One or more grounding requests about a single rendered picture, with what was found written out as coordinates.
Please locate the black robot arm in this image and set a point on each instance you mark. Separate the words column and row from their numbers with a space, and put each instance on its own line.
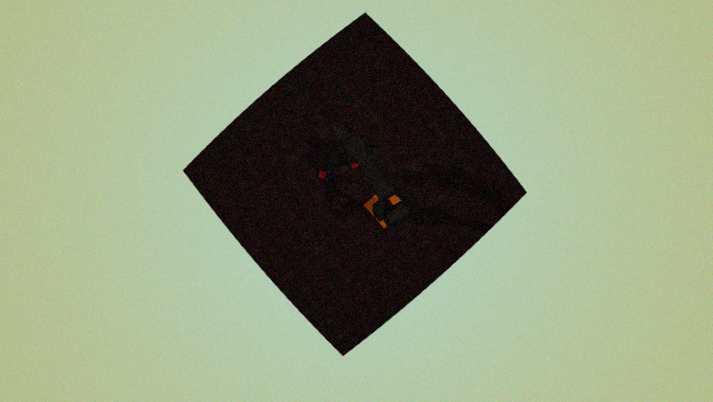
column 354, row 145

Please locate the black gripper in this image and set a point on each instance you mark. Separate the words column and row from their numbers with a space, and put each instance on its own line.
column 337, row 158

